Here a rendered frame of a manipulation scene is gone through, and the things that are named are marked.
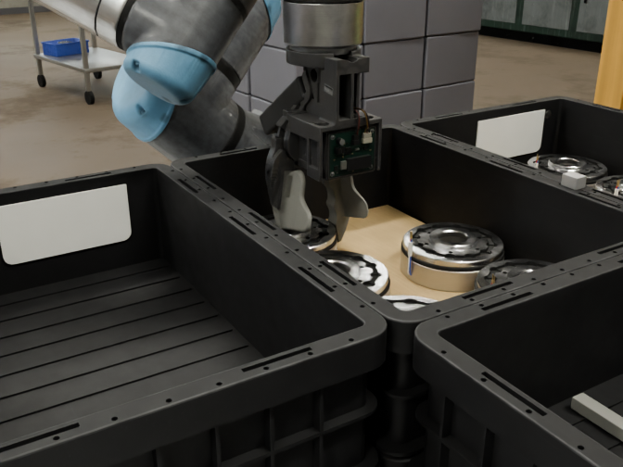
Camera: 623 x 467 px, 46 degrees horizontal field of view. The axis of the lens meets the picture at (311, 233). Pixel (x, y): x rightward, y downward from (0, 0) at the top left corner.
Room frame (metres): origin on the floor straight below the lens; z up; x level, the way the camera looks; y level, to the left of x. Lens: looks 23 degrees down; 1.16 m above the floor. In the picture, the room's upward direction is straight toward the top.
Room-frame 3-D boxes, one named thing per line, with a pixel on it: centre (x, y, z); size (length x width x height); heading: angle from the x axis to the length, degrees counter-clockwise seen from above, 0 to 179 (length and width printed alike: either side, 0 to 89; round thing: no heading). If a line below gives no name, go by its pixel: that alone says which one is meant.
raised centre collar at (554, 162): (0.93, -0.34, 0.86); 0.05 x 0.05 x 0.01
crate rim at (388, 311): (0.64, -0.08, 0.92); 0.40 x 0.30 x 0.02; 32
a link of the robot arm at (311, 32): (0.71, -0.01, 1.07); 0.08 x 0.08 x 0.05
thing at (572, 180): (0.66, -0.25, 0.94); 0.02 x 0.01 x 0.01; 32
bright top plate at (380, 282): (0.61, -0.02, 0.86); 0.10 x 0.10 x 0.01
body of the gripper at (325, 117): (0.71, -0.02, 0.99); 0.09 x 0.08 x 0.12; 31
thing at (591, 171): (0.93, -0.34, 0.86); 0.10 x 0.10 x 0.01
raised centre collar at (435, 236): (0.68, -0.14, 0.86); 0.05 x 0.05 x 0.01
